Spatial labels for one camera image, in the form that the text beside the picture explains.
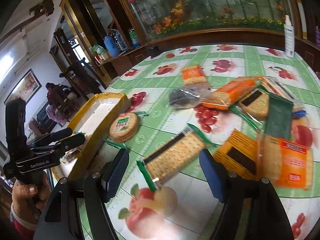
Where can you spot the long orange cracker pack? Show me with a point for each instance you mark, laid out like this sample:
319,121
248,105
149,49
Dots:
193,75

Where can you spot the round french flavor cracker pack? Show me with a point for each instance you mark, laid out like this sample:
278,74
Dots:
124,127

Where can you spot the grey thermos jug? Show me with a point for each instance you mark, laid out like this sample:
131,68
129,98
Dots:
120,41

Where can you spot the green square cracker pack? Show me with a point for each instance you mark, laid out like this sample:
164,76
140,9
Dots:
172,157

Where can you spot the framed wall painting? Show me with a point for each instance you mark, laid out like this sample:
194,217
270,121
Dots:
26,88

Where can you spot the blue thermos jug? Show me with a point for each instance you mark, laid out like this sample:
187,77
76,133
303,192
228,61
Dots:
111,46

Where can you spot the person's left hand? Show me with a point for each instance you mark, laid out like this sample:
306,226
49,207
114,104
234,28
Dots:
27,199

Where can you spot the small black cup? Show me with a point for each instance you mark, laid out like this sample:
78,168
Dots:
154,51

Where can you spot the blue edged cracker pack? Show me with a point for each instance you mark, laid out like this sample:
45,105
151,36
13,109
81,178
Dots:
272,85

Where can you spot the wooden sideboard cabinet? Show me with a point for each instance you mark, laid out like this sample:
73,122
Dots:
117,66

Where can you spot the flower painted glass screen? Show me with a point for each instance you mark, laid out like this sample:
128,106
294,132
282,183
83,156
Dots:
162,18

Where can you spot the seated person in red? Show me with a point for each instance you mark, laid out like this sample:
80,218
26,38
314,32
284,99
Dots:
53,93

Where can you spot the yellow white tray box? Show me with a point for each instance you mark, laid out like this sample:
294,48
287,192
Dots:
93,120

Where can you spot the square cracker pack black label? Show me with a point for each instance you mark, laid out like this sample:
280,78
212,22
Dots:
256,104

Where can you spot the dark wooden chair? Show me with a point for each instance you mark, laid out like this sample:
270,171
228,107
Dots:
82,77

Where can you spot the green bag on cabinet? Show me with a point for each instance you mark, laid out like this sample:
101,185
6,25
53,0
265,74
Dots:
98,49

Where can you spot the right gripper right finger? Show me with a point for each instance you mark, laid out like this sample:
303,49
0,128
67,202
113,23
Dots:
215,174

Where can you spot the clear pack dark snacks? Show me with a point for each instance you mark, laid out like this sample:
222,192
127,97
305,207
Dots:
189,96

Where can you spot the white spray bottle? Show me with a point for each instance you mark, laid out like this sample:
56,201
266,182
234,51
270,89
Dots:
289,38

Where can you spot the yellow snack packet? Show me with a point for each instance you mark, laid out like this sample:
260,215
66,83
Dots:
238,154

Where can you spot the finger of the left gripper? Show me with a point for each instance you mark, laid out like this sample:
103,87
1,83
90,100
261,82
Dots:
54,137
67,142

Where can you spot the dark green foil packet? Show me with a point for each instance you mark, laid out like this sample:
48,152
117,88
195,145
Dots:
279,118

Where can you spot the green water bottle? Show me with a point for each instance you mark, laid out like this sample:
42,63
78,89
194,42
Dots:
134,38

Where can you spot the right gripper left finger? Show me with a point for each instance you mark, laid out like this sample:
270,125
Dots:
112,174

